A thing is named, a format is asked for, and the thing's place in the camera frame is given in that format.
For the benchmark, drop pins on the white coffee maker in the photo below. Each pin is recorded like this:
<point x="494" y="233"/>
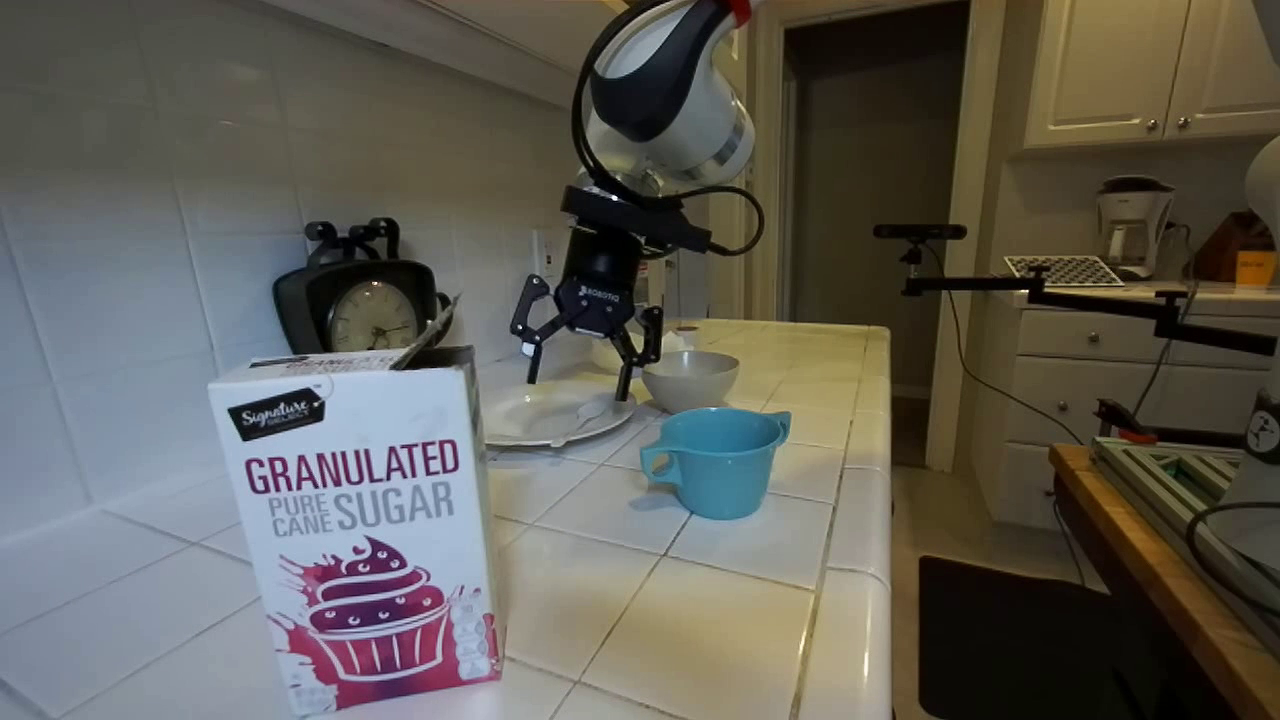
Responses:
<point x="1135" y="225"/>

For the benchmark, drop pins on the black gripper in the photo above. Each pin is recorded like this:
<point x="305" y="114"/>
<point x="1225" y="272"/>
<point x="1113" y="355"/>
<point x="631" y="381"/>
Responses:
<point x="595" y="283"/>

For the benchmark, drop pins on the black bar camera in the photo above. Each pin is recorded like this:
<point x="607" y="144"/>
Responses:
<point x="920" y="233"/>

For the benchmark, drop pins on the white plate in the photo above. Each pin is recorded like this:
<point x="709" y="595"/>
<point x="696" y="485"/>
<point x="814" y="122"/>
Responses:
<point x="561" y="416"/>

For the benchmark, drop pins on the white grid tray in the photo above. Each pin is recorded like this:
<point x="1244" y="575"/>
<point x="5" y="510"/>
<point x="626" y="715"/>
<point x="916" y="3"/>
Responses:
<point x="1067" y="270"/>

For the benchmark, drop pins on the white upper cabinet doors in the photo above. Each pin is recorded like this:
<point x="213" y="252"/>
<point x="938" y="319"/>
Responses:
<point x="1146" y="66"/>

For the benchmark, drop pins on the grey green device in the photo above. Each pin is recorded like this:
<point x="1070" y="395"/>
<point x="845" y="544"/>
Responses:
<point x="1173" y="485"/>

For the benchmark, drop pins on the teal plastic cup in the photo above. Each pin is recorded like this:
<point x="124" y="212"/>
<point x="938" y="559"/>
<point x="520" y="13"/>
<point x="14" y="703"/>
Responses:
<point x="723" y="465"/>

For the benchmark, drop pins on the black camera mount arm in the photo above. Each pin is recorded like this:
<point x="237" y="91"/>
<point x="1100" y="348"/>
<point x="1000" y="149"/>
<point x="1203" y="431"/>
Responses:
<point x="1106" y="306"/>

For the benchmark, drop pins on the black kitchen scale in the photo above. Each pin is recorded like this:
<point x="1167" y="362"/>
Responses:
<point x="358" y="308"/>

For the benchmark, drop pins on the black floor mat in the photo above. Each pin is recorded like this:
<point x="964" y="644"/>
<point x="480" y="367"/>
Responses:
<point x="1025" y="643"/>

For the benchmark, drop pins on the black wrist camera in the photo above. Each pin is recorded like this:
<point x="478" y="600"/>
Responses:
<point x="626" y="218"/>

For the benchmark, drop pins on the black red clamp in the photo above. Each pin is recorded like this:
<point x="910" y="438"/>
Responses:
<point x="1162" y="426"/>

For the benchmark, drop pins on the white wall outlet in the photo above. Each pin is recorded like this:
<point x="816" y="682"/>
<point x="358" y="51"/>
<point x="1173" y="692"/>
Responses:
<point x="543" y="252"/>

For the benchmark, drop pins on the granulated sugar box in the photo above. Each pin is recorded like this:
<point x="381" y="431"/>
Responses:
<point x="355" y="535"/>

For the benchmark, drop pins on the white ceramic bowl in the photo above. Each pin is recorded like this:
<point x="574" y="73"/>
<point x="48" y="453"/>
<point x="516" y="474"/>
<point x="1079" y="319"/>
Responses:
<point x="692" y="381"/>

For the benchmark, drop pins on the wooden knife block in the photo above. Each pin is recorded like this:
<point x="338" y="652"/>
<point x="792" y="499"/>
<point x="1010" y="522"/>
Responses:
<point x="1234" y="244"/>

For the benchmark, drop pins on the white drawer cabinet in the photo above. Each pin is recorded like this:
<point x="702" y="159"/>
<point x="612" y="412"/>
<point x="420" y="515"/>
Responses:
<point x="1055" y="374"/>

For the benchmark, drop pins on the wooden table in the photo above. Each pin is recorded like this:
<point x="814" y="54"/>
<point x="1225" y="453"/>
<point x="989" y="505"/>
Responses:
<point x="1162" y="561"/>

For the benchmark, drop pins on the white wall cabinet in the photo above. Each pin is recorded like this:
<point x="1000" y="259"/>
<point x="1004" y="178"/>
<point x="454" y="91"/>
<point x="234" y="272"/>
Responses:
<point x="505" y="43"/>

